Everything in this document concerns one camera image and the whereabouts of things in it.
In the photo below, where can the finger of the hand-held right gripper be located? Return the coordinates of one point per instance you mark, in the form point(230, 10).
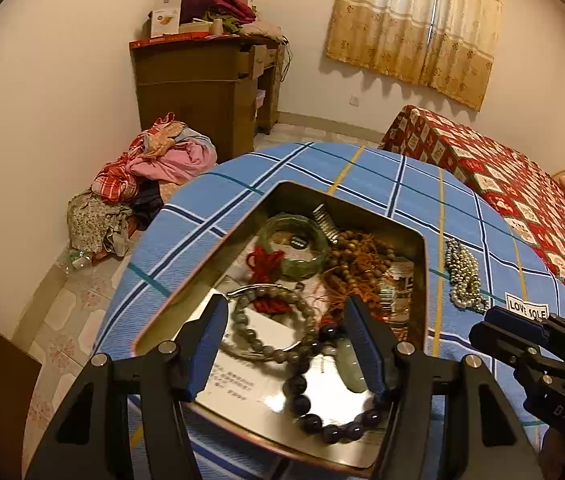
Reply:
point(512, 320)
point(497, 342)

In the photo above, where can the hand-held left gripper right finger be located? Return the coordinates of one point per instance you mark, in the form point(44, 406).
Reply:
point(367, 350)

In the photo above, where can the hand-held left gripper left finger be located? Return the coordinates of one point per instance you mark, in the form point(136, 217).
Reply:
point(210, 350)

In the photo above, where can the pink metal tin box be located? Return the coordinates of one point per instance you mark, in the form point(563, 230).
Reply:
point(327, 400)

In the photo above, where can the red knot pendant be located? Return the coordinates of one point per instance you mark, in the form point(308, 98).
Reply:
point(265, 265)

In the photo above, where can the white paper card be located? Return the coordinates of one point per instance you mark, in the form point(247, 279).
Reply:
point(272, 330)

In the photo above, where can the small white jar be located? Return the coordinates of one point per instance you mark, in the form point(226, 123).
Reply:
point(402, 280)

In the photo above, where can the green jade bangle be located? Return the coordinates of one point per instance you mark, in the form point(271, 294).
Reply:
point(307, 267)

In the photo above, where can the silver hair clip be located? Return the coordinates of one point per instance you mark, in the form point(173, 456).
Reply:
point(325, 220)

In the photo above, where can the bed with red patterned blanket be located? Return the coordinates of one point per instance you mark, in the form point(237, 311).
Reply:
point(487, 170)

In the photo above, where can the crumpled clear plastic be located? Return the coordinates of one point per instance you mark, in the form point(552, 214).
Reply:
point(80, 259)

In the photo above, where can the blue plaid tablecloth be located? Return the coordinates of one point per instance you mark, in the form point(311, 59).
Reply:
point(387, 180)

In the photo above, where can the pile of clothes on floor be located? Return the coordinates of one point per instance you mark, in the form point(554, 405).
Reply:
point(162, 160)

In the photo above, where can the pink storage boxes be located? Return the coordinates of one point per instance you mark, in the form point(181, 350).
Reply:
point(261, 100)

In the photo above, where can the brown wooden cabinet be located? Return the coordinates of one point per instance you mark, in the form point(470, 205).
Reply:
point(182, 95)

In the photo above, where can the flat red box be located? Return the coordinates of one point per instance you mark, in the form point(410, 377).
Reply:
point(172, 40)

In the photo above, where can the beige patterned curtain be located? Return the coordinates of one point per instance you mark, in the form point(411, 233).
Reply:
point(402, 20)

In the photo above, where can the pile of clothes on cabinet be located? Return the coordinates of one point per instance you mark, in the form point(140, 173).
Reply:
point(242, 15)

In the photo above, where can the white printed box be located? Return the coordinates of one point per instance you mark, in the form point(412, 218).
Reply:
point(165, 15)

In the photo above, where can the purple cloth bundle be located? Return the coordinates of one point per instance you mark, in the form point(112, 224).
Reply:
point(195, 2)

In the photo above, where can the white wall outlet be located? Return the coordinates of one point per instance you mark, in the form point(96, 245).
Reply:
point(355, 100)

